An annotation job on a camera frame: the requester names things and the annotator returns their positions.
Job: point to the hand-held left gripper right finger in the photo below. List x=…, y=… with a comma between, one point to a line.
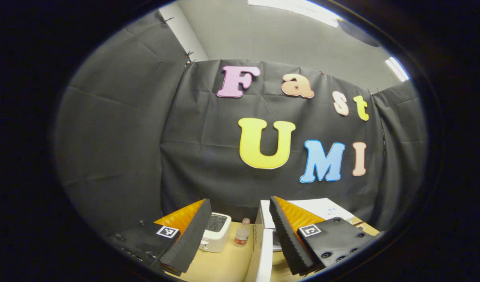
x=287, y=235

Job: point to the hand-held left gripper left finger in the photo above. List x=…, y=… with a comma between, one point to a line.
x=193, y=235

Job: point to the white microwave oven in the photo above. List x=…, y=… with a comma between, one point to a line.
x=318, y=205

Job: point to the white toaster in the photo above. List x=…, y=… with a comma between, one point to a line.
x=218, y=239

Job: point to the small clear bottle red label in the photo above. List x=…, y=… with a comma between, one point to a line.
x=242, y=235

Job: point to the black backdrop cloth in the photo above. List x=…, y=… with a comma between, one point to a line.
x=118, y=137

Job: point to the small ceiling light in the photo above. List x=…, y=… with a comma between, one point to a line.
x=396, y=68

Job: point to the large ceiling light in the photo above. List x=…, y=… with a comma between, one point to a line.
x=298, y=8

